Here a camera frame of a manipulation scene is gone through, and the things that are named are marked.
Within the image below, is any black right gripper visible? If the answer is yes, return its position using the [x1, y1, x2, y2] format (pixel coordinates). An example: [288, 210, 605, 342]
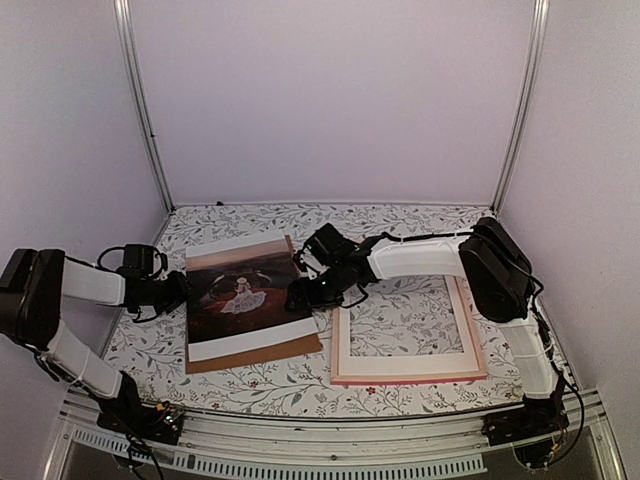
[283, 264, 348, 314]

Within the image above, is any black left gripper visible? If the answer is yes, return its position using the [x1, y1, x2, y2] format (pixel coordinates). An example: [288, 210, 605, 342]
[142, 270, 196, 315]

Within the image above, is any brown cardboard backing board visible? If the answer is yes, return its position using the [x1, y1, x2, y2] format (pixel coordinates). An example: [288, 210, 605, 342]
[185, 234, 324, 375]

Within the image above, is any landscape photo print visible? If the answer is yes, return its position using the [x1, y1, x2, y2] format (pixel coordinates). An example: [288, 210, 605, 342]
[184, 234, 321, 362]

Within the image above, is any white photo mat board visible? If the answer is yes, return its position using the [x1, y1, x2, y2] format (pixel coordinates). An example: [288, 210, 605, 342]
[338, 277, 479, 376]

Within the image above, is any pink wooden picture frame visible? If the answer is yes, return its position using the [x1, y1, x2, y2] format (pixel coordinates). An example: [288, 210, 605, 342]
[329, 274, 489, 387]

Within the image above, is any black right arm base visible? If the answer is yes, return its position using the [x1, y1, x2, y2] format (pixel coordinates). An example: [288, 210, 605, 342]
[481, 397, 569, 470]

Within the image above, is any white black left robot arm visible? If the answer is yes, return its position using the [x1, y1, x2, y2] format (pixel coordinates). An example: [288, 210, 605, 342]
[1, 244, 190, 434]

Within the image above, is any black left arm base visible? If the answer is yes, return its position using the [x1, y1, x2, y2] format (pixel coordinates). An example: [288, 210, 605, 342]
[97, 399, 184, 445]

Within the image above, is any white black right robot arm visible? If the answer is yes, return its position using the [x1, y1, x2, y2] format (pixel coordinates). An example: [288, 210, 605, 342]
[285, 217, 565, 436]

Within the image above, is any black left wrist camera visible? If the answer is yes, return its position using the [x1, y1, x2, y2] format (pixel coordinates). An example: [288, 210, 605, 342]
[96, 244, 168, 280]

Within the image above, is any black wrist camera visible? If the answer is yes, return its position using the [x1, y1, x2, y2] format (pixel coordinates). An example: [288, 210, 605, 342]
[96, 244, 168, 280]
[293, 223, 358, 272]

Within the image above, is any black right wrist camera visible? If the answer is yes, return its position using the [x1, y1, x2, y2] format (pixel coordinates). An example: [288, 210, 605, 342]
[293, 223, 358, 272]

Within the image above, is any left aluminium corner post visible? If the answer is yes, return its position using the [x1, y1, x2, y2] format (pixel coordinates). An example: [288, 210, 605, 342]
[113, 0, 175, 214]

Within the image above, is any aluminium corner post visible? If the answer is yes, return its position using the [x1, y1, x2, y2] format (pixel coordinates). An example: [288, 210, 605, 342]
[491, 0, 550, 216]
[113, 0, 175, 214]

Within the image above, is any aluminium front table rail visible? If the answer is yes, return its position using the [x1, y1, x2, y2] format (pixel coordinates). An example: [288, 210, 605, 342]
[44, 390, 627, 479]

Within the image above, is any right aluminium corner post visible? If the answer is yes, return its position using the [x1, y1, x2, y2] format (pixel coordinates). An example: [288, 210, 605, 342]
[491, 0, 550, 216]

